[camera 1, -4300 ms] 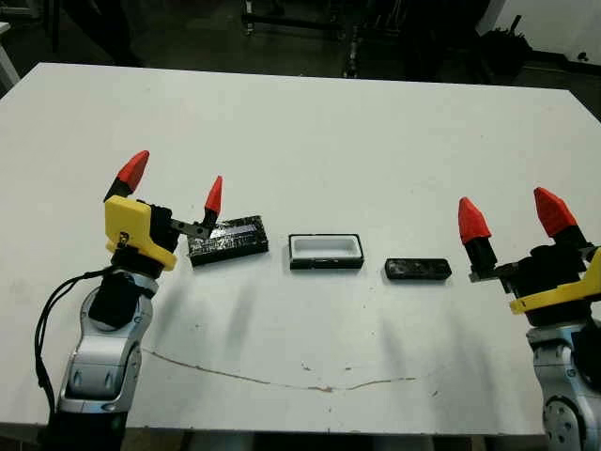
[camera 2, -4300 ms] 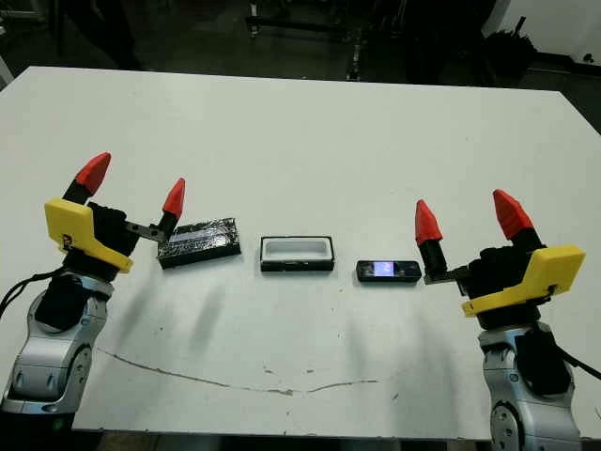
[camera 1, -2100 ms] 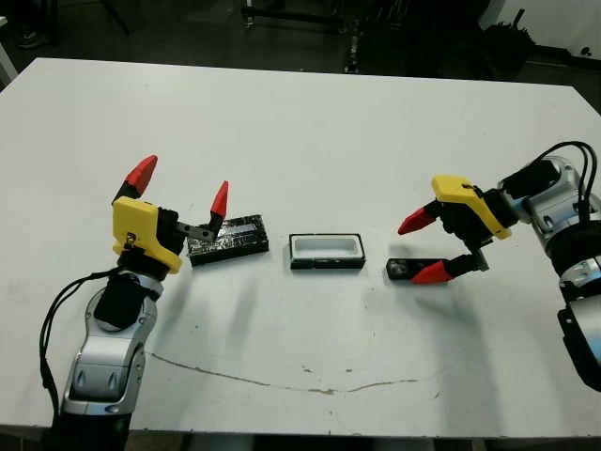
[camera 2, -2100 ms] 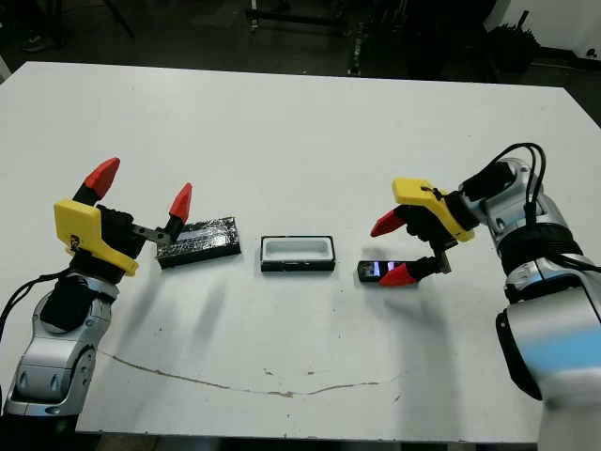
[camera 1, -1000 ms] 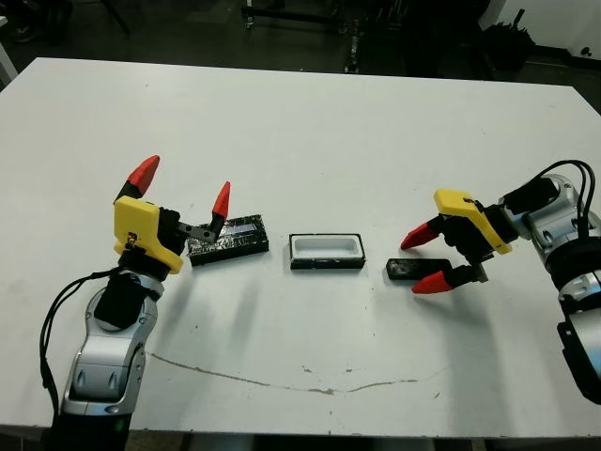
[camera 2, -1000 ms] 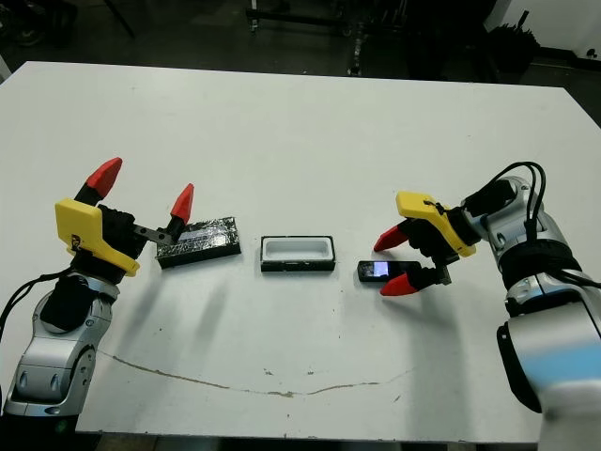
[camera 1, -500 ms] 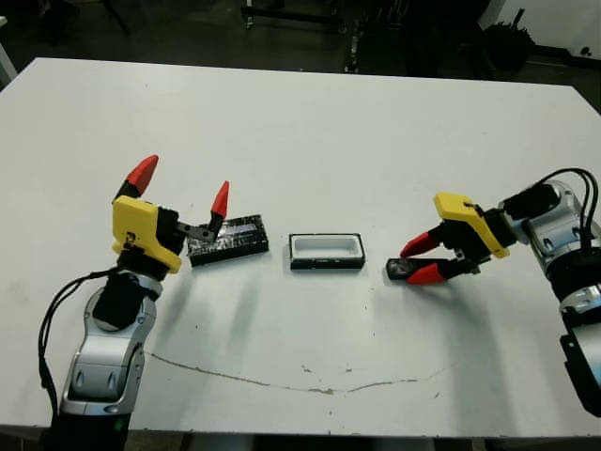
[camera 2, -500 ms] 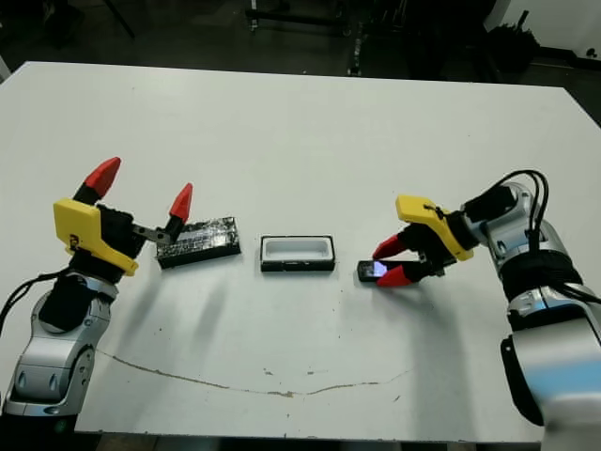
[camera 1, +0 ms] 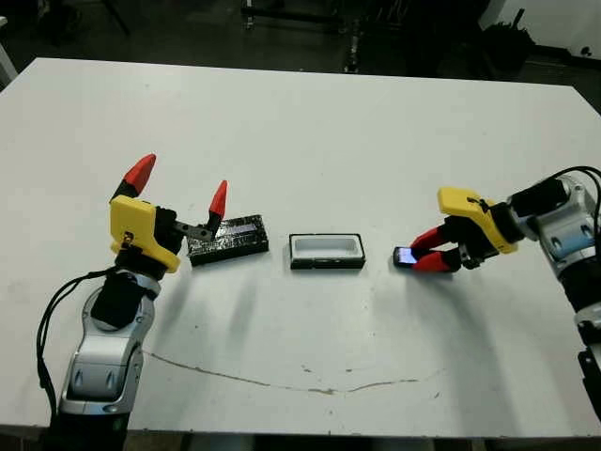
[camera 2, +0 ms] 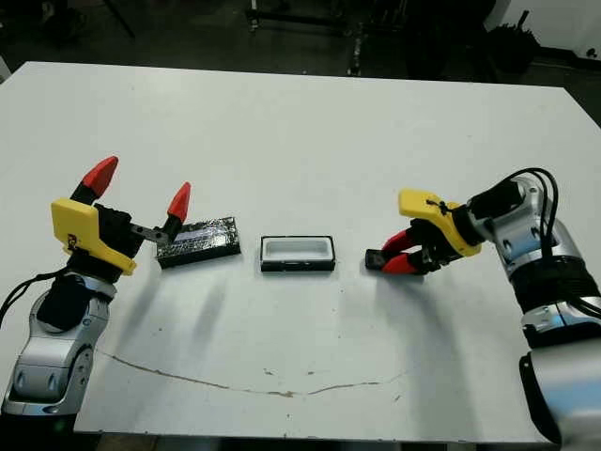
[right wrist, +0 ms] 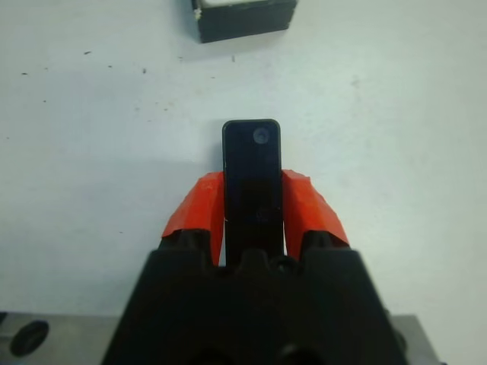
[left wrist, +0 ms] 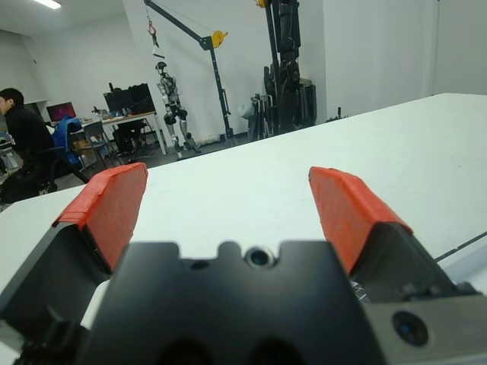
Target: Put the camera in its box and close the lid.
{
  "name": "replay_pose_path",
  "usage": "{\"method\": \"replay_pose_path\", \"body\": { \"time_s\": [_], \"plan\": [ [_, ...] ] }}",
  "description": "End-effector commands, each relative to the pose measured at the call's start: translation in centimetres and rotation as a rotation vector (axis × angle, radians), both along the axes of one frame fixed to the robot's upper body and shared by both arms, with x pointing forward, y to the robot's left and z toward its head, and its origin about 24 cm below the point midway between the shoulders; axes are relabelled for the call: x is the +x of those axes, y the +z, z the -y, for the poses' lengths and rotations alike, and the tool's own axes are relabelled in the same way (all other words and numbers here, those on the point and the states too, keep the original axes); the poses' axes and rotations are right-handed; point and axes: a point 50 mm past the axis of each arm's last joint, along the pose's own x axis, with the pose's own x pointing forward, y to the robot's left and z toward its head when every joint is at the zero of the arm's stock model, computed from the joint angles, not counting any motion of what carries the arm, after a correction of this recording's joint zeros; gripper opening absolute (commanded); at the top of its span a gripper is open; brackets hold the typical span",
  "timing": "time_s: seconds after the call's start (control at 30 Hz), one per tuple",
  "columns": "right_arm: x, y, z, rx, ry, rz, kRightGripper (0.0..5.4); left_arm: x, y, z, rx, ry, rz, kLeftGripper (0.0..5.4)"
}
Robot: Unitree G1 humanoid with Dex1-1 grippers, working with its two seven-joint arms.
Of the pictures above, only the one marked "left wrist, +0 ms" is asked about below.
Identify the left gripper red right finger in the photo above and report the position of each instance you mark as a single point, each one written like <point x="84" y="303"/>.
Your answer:
<point x="350" y="213"/>

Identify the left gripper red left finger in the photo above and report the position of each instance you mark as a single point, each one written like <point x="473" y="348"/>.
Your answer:
<point x="110" y="213"/>

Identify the grey office chair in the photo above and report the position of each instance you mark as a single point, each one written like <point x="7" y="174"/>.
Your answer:
<point x="93" y="131"/>

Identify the black office chair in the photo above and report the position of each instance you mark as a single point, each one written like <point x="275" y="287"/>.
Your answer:
<point x="51" y="152"/>

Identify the blue jacket on chair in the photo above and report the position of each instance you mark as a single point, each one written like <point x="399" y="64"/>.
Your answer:
<point x="64" y="137"/>

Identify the white desk with wooden top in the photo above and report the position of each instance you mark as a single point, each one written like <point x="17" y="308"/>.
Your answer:
<point x="125" y="116"/>

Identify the monitor with red screen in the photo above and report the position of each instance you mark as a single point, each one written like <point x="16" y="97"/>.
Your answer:
<point x="60" y="111"/>

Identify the person in black sweater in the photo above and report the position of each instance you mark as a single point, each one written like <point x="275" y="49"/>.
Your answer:
<point x="26" y="133"/>

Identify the folded metal chairs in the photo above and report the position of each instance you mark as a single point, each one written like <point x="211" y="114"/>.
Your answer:
<point x="260" y="118"/>

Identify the grey humanoid robot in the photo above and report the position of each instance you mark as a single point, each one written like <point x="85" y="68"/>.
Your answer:
<point x="169" y="95"/>

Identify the black crane with yellow hoist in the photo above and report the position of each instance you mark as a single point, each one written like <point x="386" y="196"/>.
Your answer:
<point x="218" y="87"/>

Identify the red crane hook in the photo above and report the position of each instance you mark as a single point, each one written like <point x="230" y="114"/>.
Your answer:
<point x="152" y="28"/>

